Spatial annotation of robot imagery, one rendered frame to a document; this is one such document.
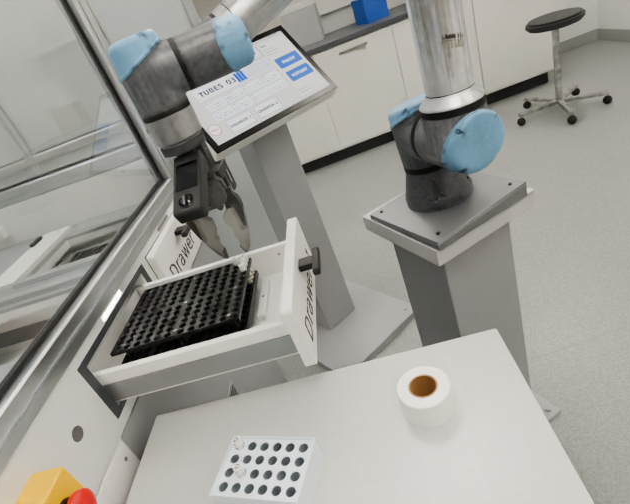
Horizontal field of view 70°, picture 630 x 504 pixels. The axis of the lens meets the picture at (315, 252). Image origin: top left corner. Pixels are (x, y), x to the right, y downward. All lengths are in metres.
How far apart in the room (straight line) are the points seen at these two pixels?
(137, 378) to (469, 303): 0.74
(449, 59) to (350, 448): 0.62
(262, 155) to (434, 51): 0.89
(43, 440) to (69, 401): 0.07
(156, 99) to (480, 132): 0.53
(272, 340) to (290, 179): 1.06
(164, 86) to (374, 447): 0.57
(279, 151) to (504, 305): 0.90
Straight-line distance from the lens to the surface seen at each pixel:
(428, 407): 0.61
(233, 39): 0.71
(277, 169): 1.63
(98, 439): 0.77
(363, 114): 3.75
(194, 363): 0.71
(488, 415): 0.64
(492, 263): 1.13
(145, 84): 0.70
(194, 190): 0.67
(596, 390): 1.66
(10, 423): 0.67
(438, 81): 0.84
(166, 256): 1.03
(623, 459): 1.53
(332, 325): 1.96
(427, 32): 0.83
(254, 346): 0.68
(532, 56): 4.21
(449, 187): 1.01
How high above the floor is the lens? 1.27
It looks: 29 degrees down
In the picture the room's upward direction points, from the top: 22 degrees counter-clockwise
